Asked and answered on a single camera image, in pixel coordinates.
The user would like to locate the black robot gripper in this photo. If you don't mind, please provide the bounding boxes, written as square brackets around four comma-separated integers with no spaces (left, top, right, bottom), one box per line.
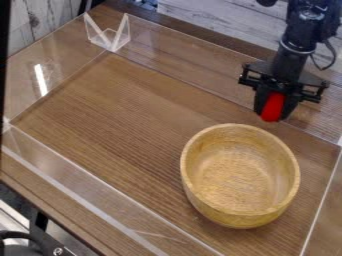
[238,39,329,120]

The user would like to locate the red plush strawberry toy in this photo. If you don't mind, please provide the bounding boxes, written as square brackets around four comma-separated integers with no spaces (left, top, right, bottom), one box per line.
[261,92,286,122]

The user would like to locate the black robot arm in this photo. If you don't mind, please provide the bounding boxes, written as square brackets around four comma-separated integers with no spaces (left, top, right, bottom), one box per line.
[238,0,342,122]

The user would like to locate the oval wooden bowl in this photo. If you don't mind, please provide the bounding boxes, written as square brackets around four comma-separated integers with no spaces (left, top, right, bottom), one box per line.
[179,123,301,229]

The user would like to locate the black table leg clamp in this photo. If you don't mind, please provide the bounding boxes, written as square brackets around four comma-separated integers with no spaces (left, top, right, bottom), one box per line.
[27,209,91,256]

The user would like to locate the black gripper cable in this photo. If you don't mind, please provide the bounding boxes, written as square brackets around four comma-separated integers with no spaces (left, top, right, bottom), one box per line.
[309,38,338,72]

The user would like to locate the clear acrylic tray wall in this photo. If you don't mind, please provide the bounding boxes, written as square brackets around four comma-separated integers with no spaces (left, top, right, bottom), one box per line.
[0,6,342,256]

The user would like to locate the clear acrylic corner bracket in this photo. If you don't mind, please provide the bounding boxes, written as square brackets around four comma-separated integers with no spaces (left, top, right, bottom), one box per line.
[83,14,131,53]

